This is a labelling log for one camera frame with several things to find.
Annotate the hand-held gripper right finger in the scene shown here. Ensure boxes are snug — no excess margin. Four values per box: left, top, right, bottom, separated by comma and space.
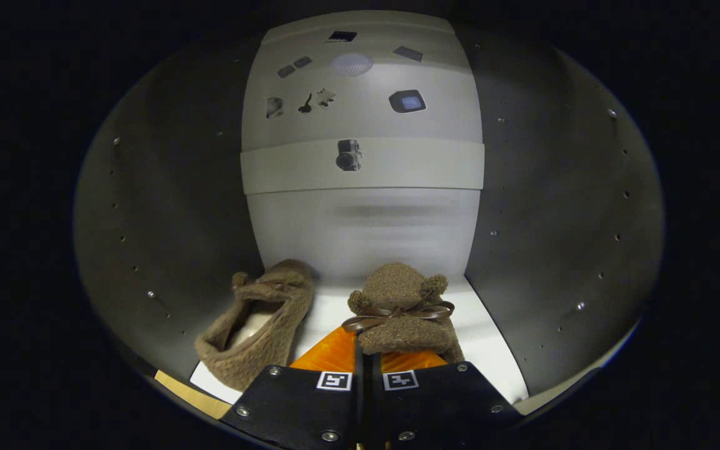
369, 350, 523, 450

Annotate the grey shoe cabinet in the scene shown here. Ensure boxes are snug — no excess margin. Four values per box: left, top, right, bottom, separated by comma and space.
72, 9, 667, 432

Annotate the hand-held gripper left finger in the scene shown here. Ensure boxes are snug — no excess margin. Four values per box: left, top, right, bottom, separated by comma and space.
219, 326, 361, 450

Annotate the brown fuzzy shoe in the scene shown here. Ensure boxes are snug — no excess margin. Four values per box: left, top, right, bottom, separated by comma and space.
342, 262, 466, 364
194, 259, 316, 393

